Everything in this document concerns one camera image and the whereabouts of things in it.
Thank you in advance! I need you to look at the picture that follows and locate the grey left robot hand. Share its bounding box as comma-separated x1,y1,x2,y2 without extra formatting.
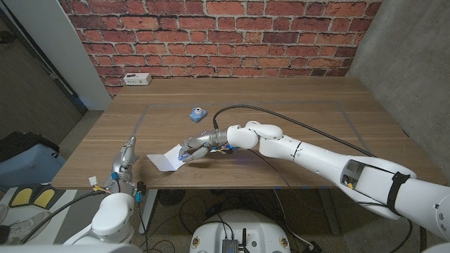
112,136,141,176

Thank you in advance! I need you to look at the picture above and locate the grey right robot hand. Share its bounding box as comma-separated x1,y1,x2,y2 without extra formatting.
177,128,230,164

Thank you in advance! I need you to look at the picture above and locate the white paper shipping label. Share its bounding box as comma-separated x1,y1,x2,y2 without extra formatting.
146,143,186,172

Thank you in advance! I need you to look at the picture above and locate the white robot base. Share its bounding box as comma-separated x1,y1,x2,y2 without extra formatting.
189,209,292,253

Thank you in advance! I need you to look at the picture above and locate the black floor fan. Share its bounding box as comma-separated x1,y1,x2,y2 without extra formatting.
157,189,186,207

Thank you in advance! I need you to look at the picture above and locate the white table leg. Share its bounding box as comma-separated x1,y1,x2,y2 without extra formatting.
139,188,158,235

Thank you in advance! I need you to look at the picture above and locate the white power strip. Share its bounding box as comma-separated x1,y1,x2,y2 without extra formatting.
122,72,153,86

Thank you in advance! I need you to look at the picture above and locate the black yellow foot pedal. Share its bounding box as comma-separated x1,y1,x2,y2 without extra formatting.
9,185,35,208
32,185,57,209

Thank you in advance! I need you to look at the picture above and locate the red brick printed backdrop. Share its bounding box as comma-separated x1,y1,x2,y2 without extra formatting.
58,0,383,98

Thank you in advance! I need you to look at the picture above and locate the black bag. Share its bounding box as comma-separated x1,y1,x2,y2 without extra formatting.
0,131,60,162

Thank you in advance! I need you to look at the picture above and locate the grey electronics box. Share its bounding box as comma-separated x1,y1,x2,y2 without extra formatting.
221,238,239,253

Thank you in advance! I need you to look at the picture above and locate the white floor mat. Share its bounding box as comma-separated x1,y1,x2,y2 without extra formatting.
0,188,78,246

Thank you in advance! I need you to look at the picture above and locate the grey sneaker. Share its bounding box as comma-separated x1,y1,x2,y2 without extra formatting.
0,210,53,246

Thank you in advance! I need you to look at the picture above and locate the grey table leg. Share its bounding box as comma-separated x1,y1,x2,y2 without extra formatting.
318,188,341,235

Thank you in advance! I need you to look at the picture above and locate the blue toy camera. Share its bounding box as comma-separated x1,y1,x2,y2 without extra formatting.
189,107,208,123

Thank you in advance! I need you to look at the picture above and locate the yellow tagged wire connector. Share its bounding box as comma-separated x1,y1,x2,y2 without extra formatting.
88,175,113,194

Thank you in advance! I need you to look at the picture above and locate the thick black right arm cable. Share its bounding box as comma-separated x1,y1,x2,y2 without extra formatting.
212,104,375,157

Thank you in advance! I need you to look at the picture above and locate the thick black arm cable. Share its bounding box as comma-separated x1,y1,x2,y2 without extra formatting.
212,104,375,157
20,189,106,244

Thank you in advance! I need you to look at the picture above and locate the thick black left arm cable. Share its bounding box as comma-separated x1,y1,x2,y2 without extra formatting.
20,189,106,244

